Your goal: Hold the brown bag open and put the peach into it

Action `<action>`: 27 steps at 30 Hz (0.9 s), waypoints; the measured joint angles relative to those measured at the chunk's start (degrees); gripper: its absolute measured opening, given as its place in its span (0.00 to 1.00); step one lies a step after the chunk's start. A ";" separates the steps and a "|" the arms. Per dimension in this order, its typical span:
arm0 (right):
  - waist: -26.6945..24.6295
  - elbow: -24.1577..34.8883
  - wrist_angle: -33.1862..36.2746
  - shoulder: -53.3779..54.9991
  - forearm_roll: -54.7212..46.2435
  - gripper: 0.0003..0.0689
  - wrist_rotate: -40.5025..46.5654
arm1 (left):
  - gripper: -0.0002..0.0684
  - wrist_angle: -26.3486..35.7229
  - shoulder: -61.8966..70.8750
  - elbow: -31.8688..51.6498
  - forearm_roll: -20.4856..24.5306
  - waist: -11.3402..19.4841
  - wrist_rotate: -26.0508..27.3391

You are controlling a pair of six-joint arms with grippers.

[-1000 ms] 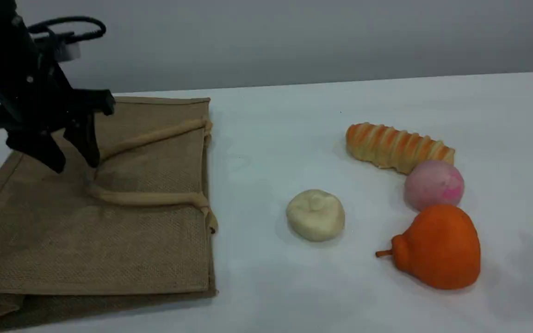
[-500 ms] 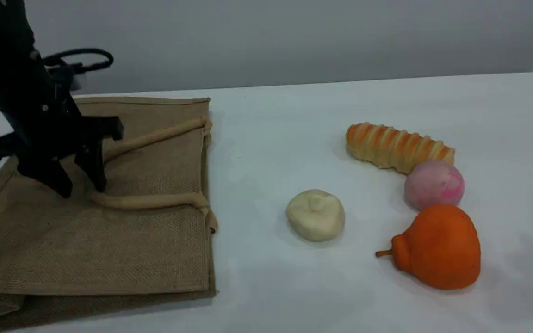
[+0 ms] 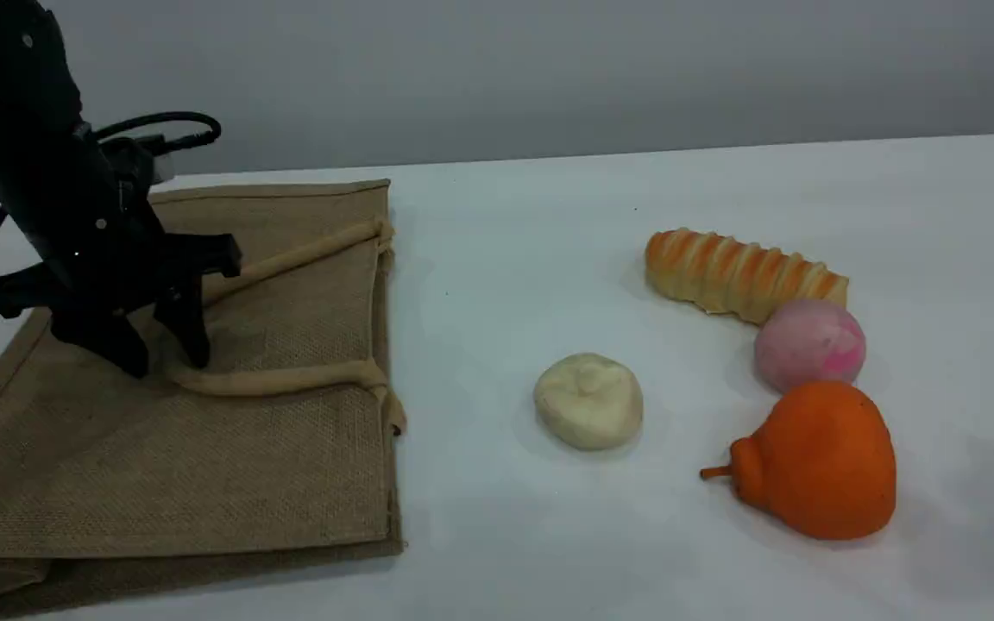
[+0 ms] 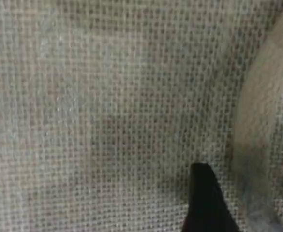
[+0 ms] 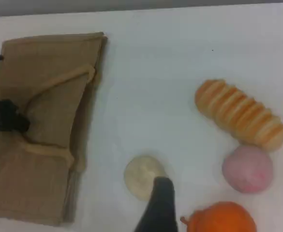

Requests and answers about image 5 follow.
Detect ridged orange striped bread loaf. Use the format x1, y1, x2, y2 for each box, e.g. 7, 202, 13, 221
194, 78, 283, 152

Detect brown jute tote bag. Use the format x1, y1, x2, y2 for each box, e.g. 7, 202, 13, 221
0, 31, 108, 228

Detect orange pear with stem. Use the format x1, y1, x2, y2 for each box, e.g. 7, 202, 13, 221
179, 201, 257, 232

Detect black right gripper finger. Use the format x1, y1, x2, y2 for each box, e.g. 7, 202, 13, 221
133, 176, 179, 232

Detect white round bun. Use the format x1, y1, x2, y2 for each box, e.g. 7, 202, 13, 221
123, 155, 168, 202

